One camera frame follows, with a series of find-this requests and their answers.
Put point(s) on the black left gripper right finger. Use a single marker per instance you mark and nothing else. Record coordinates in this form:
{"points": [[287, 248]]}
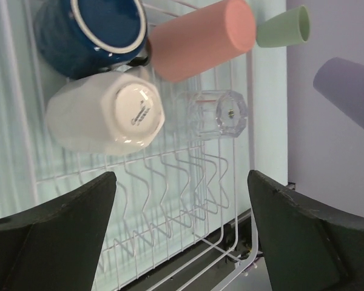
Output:
{"points": [[307, 244]]}

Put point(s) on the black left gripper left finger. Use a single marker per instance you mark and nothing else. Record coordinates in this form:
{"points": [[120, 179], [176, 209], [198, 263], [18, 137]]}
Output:
{"points": [[56, 245]]}

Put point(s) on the lavender plastic cup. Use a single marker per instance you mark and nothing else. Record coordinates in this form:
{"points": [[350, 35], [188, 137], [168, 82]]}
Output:
{"points": [[341, 82]]}

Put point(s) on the light green plastic cup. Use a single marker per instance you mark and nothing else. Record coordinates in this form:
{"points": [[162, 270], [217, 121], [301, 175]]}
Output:
{"points": [[291, 27]]}

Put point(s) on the white ceramic mug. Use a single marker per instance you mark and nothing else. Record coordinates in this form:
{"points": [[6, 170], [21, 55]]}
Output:
{"points": [[112, 113]]}

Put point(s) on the pink plastic cup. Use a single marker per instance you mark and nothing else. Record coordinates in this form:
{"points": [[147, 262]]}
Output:
{"points": [[203, 39]]}

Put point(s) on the clear glass cup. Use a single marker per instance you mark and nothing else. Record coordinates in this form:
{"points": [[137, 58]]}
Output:
{"points": [[215, 114]]}

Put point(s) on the dark blue ceramic mug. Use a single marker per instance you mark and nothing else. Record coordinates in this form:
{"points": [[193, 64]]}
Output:
{"points": [[82, 38]]}

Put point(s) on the white wire dish rack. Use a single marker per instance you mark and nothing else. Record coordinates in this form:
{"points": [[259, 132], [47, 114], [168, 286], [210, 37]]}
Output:
{"points": [[169, 196]]}

